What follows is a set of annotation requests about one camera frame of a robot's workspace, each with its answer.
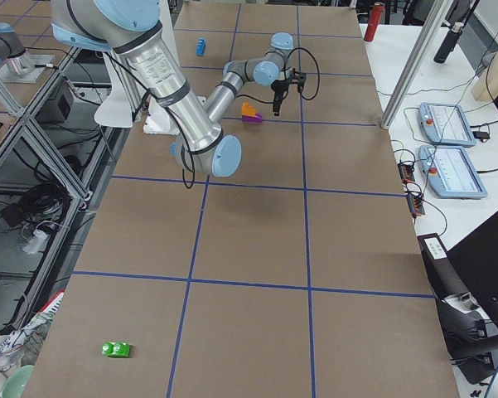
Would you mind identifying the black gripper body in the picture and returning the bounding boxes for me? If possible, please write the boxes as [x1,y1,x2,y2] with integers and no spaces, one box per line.
[271,69,306,94]

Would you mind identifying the purple trapezoid block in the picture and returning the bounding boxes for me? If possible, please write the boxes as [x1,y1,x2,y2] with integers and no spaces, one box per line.
[242,113,263,124]

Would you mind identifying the orange trapezoid block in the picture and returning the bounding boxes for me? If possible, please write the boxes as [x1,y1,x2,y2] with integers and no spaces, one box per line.
[240,101,260,118]

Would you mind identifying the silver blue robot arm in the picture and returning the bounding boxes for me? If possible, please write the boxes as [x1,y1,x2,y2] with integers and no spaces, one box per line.
[51,1,306,177]

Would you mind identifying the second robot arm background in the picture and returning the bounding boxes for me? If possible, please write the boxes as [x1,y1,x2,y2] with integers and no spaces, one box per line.
[0,22,34,75]

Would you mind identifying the blue toy block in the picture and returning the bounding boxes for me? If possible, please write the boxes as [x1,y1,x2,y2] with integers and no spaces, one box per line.
[196,37,206,57]

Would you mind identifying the red cylinder bottle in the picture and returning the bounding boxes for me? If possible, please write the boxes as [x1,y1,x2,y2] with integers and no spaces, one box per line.
[363,2,385,42]

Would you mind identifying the upper teach pendant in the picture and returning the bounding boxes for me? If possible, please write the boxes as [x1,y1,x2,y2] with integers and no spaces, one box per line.
[418,102,476,148]

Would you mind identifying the teach pendant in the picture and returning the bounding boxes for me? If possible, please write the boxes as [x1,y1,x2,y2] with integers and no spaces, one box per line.
[418,145,488,199]
[418,102,476,148]

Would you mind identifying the black cylinder bottle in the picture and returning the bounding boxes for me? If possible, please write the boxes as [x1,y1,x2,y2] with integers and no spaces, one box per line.
[433,22,465,64]

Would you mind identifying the lower teach pendant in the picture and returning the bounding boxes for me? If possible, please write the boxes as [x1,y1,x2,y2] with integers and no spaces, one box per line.
[418,145,488,199]

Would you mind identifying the black laptop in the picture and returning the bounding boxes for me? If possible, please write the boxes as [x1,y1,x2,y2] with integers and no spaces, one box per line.
[447,211,498,327]

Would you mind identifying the green toy block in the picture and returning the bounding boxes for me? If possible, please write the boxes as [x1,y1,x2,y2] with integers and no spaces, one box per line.
[101,342,132,358]

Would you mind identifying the green bowl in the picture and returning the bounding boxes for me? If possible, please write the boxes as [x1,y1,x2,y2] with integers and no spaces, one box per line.
[2,365,35,398]

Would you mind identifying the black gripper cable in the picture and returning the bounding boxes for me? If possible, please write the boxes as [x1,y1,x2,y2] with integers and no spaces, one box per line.
[289,46,321,100]

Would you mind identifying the aluminium frame post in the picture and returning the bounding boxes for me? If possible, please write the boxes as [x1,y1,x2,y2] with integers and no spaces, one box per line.
[380,0,453,130]

